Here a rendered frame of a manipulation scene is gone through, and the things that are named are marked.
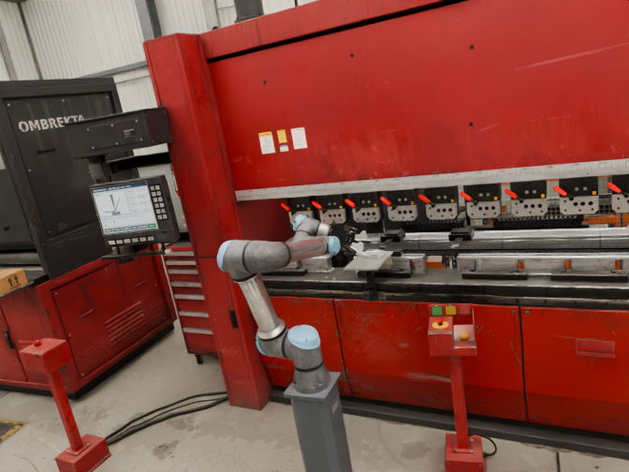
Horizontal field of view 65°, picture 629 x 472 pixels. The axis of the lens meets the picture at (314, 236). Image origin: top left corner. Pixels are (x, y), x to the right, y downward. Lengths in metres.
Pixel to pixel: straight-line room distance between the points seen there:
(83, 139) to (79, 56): 6.73
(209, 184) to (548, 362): 1.97
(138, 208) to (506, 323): 1.99
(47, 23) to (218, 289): 7.70
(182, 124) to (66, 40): 7.02
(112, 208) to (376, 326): 1.59
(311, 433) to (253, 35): 1.96
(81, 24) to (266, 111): 6.96
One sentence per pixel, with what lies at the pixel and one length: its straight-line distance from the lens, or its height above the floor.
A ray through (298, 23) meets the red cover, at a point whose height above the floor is 2.22.
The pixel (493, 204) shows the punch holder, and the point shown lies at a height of 1.24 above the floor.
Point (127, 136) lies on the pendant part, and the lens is 2.81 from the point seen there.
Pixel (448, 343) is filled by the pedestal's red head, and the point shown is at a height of 0.73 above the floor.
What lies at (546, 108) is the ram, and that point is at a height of 1.65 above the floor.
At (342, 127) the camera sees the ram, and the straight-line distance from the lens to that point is 2.60.
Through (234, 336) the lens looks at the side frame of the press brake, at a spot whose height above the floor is 0.53.
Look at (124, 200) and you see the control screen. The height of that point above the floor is 1.49.
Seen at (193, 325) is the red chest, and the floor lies 0.37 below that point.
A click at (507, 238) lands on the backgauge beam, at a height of 0.98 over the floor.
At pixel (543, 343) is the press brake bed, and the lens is 2.58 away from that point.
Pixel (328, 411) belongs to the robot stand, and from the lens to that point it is 2.01.
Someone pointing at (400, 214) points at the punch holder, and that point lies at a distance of 2.57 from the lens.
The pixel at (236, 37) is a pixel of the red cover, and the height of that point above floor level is 2.23.
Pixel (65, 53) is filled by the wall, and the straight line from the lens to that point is 9.88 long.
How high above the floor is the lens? 1.84
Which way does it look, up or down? 15 degrees down
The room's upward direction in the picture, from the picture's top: 10 degrees counter-clockwise
